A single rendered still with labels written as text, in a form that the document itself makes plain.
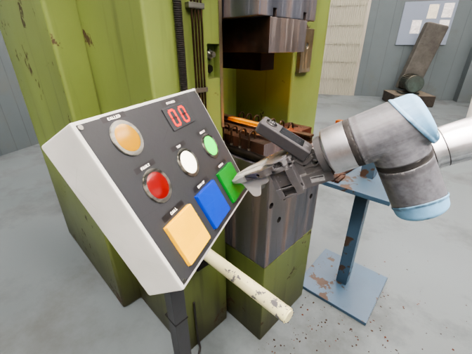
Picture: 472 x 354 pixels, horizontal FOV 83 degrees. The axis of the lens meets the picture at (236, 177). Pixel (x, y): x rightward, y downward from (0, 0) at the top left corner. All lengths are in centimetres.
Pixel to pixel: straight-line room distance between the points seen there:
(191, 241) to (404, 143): 37
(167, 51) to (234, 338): 129
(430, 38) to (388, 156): 797
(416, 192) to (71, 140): 53
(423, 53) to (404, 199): 793
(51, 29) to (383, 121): 103
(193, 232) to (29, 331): 149
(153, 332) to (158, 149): 124
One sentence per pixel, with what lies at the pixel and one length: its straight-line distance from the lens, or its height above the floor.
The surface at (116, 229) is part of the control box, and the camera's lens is 43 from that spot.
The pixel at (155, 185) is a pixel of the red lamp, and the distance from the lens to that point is 43.
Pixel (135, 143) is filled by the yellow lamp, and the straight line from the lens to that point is 44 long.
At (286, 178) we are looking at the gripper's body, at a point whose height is 105.
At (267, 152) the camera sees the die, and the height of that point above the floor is 95.
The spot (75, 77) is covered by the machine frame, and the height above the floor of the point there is 119.
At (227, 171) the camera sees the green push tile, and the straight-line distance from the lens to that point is 60.
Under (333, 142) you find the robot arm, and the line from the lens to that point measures 49.
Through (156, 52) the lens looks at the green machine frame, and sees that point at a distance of 80.
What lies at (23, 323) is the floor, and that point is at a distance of 192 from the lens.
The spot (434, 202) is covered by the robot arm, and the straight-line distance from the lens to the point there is 56.
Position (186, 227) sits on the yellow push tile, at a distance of 45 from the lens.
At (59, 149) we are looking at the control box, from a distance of 43.
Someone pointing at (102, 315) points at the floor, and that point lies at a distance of 175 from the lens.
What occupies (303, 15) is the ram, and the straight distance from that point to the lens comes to 103.
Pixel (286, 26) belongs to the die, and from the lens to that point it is 95.
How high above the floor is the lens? 129
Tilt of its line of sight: 26 degrees down
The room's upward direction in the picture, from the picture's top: straight up
